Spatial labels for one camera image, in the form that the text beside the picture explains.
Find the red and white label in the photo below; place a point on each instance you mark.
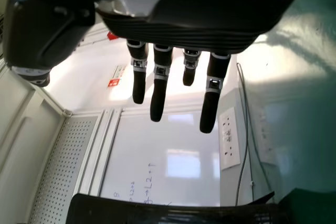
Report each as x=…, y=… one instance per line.
x=117, y=75

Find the black oven with glass door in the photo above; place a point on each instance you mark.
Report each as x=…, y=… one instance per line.
x=170, y=214

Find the small red label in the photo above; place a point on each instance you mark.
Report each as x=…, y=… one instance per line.
x=112, y=36

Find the glossy framed wall board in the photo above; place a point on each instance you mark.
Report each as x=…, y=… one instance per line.
x=162, y=161

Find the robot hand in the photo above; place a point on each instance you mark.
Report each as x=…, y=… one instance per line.
x=183, y=11

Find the white socket strip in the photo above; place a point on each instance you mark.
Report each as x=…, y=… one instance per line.
x=229, y=140

